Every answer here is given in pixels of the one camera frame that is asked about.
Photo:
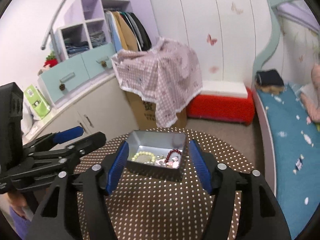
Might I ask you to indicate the blue patterned bed mattress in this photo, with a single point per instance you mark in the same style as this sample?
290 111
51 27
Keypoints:
296 152

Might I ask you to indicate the white cube shelf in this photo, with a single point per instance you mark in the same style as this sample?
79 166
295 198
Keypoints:
82 19

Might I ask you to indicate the teal bed frame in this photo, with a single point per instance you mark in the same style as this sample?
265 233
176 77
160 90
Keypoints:
293 46

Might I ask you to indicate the white foam board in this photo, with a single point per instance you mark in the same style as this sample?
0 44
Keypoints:
224 88

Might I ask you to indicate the beige cabinet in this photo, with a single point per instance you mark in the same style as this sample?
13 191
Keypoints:
97 106

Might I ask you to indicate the silver metal tin box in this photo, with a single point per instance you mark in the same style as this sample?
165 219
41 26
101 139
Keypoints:
145 147

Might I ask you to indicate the person left hand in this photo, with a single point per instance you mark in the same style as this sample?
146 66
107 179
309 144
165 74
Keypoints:
18 203

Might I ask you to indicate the red fabric stool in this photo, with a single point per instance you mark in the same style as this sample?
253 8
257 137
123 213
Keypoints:
223 108

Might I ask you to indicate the brown cardboard box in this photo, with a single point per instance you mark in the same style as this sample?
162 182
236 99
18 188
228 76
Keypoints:
144 113

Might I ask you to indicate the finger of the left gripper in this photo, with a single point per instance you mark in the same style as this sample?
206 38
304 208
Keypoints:
86 145
64 136

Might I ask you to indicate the folded dark clothes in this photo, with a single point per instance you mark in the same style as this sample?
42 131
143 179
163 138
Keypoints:
269 81

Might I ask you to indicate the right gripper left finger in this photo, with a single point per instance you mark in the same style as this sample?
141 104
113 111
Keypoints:
100 181

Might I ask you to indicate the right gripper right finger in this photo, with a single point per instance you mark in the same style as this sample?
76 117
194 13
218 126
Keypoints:
218 180

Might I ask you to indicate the hanging clothes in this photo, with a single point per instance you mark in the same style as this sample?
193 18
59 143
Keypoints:
127 32

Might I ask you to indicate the teal drawer unit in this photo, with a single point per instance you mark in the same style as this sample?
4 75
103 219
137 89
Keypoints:
66 77

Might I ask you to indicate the green paper bag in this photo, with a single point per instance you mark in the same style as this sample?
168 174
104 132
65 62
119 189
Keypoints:
38 105

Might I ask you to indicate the red potted plant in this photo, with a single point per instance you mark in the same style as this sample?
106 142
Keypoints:
51 60

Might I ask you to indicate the pink checkered cloth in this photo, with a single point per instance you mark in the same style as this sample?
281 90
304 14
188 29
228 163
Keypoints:
168 75

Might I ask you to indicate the pink flower hair clip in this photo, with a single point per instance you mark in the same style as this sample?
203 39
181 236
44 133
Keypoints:
170 163

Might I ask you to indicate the pink pillow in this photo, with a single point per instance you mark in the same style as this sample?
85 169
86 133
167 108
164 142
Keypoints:
310 95

